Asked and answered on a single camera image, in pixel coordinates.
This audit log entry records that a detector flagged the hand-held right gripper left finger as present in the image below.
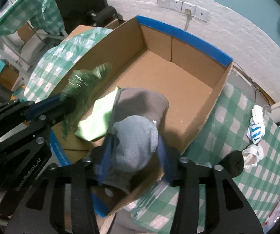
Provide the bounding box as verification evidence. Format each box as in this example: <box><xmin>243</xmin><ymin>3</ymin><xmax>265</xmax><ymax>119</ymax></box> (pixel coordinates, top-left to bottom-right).
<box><xmin>6</xmin><ymin>134</ymin><xmax>119</xmax><ymax>234</ymax></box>

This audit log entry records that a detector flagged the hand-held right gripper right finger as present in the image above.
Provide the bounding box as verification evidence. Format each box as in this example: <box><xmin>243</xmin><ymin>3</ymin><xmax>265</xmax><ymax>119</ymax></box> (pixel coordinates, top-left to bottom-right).
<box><xmin>157</xmin><ymin>136</ymin><xmax>264</xmax><ymax>234</ymax></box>

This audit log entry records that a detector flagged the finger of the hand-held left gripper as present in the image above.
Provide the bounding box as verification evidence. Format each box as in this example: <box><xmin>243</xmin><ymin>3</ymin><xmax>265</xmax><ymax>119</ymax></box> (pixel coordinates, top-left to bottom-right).
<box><xmin>33</xmin><ymin>99</ymin><xmax>77</xmax><ymax>127</ymax></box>
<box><xmin>23</xmin><ymin>95</ymin><xmax>65</xmax><ymax>120</ymax></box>

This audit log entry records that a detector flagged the grey blue sock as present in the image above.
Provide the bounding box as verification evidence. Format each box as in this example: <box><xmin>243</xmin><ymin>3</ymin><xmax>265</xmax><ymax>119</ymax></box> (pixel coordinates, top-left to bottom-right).
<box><xmin>98</xmin><ymin>116</ymin><xmax>159</xmax><ymax>193</ymax></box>

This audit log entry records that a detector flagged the green bubble wrap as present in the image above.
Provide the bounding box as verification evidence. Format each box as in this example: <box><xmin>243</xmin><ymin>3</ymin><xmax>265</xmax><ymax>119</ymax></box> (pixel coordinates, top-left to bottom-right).
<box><xmin>61</xmin><ymin>63</ymin><xmax>112</xmax><ymax>140</ymax></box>

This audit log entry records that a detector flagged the light green cloth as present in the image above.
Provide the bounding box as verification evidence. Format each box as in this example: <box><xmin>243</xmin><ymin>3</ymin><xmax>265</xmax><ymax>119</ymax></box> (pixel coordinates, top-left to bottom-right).
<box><xmin>75</xmin><ymin>86</ymin><xmax>119</xmax><ymax>142</ymax></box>

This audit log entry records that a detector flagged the grey cloth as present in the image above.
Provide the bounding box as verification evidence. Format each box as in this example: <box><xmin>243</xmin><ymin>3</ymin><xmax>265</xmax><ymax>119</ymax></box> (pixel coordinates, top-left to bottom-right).
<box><xmin>111</xmin><ymin>88</ymin><xmax>170</xmax><ymax>132</ymax></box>

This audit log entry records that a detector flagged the blue-edged cardboard box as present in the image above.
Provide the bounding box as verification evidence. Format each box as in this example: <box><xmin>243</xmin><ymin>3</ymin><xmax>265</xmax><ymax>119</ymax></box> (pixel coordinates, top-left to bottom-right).
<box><xmin>50</xmin><ymin>15</ymin><xmax>234</xmax><ymax>218</ymax></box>

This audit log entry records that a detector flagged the metal rack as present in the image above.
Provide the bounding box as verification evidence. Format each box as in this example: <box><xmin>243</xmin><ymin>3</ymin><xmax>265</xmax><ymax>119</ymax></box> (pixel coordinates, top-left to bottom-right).
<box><xmin>0</xmin><ymin>22</ymin><xmax>67</xmax><ymax>78</ymax></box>

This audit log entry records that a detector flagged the black rolled sock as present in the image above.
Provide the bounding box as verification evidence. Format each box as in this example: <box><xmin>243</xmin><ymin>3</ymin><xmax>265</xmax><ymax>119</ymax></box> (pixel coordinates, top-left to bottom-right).
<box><xmin>220</xmin><ymin>150</ymin><xmax>244</xmax><ymax>177</ymax></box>

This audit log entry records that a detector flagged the green checked tablecloth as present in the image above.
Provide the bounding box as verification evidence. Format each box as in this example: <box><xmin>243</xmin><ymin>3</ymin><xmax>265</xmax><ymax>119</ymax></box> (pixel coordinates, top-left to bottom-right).
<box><xmin>24</xmin><ymin>28</ymin><xmax>280</xmax><ymax>232</ymax></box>

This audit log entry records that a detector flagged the brown cardboard carton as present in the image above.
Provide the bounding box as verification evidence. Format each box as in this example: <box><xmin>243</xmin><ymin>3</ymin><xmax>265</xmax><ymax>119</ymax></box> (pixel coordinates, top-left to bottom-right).
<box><xmin>67</xmin><ymin>18</ymin><xmax>126</xmax><ymax>39</ymax></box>

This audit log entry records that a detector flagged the cream white rolled sock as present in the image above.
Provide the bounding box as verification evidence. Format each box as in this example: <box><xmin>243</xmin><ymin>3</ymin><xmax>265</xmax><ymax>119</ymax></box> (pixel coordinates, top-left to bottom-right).
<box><xmin>242</xmin><ymin>144</ymin><xmax>264</xmax><ymax>168</ymax></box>

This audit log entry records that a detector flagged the blue striped rolled sock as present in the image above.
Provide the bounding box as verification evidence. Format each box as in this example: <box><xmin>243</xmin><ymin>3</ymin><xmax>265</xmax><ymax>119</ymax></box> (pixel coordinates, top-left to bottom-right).
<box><xmin>246</xmin><ymin>121</ymin><xmax>265</xmax><ymax>143</ymax></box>

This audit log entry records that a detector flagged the green checked plastic cover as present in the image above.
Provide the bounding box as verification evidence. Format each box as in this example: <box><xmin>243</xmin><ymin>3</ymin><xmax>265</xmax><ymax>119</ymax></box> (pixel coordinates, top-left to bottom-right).
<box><xmin>0</xmin><ymin>0</ymin><xmax>65</xmax><ymax>69</ymax></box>

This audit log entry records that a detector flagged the black cylindrical device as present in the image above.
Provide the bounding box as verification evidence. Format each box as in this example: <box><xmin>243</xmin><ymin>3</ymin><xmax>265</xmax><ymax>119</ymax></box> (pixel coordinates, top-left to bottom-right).
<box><xmin>86</xmin><ymin>6</ymin><xmax>117</xmax><ymax>26</ymax></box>

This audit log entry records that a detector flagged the grey plug with cable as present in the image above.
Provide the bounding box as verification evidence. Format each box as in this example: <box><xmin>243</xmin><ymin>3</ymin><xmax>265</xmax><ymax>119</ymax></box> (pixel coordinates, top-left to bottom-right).
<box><xmin>184</xmin><ymin>8</ymin><xmax>193</xmax><ymax>31</ymax></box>

